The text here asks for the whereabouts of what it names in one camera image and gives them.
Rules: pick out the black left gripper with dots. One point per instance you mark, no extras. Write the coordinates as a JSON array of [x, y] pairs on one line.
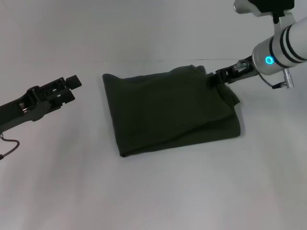
[[19, 107]]

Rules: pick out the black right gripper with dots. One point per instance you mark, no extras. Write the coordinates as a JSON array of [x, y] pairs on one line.
[[242, 70]]

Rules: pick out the dark green FREE t-shirt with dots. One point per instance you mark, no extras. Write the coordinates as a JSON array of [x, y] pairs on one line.
[[168, 112]]

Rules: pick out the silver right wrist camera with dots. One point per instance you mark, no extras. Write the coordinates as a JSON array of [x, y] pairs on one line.
[[268, 6]]

